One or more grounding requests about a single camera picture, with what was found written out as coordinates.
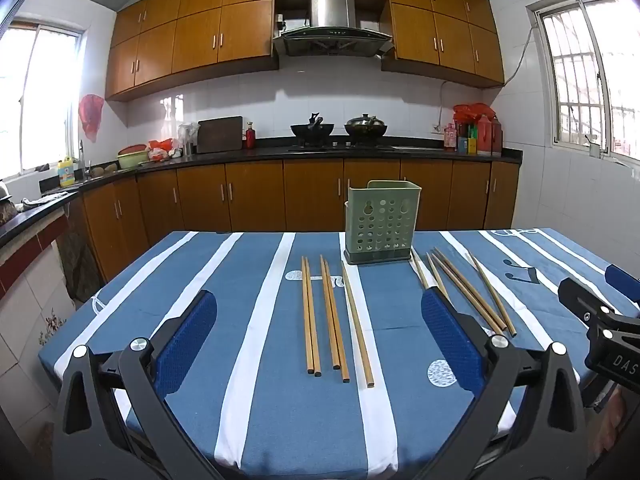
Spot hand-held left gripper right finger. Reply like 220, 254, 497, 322
415, 287, 591, 480

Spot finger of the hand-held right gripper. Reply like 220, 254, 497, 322
557, 277, 617, 329
604, 264, 640, 307

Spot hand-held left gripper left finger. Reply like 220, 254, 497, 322
50, 289, 231, 480

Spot wooden chopstick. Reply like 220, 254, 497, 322
320, 255, 340, 371
434, 246, 510, 333
431, 252, 503, 336
341, 260, 375, 389
300, 256, 315, 376
304, 257, 322, 377
410, 249, 430, 291
324, 259, 350, 383
467, 252, 518, 337
426, 253, 451, 303

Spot green perforated utensil holder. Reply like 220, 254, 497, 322
343, 180, 422, 267

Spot blue white striped tablecloth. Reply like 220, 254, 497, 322
39, 227, 640, 468

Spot wooden base cabinets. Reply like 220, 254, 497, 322
80, 157, 521, 281

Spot red plastic jug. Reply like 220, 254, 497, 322
476, 114, 493, 156

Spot green plastic basin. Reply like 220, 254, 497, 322
117, 145, 150, 170

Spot red white plastic bags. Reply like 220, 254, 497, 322
148, 138, 181, 162

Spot black kitchen countertop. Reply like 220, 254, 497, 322
0, 135, 523, 251

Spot grey rag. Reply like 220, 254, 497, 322
15, 190, 68, 211

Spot clear plastic bag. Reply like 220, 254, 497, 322
177, 121, 201, 157

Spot metal sink faucet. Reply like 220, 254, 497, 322
77, 140, 93, 179

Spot dark wooden cutting board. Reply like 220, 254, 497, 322
196, 116, 244, 155

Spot barred glass window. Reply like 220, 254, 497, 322
527, 0, 640, 166

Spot black gas stove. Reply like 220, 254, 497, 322
287, 142, 396, 153

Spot metal pot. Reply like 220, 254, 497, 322
0, 180, 16, 226

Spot black lidded wok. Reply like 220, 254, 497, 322
344, 114, 388, 143

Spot black open wok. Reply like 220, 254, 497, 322
290, 112, 335, 147

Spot sliding glass window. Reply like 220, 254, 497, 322
0, 20, 86, 178

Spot steel range hood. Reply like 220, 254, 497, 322
272, 0, 395, 58

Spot white wall cable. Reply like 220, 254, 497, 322
432, 22, 536, 134

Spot red wall-hung plastic bag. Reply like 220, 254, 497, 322
78, 94, 105, 142

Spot wooden wall cabinets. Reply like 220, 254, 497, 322
105, 0, 505, 102

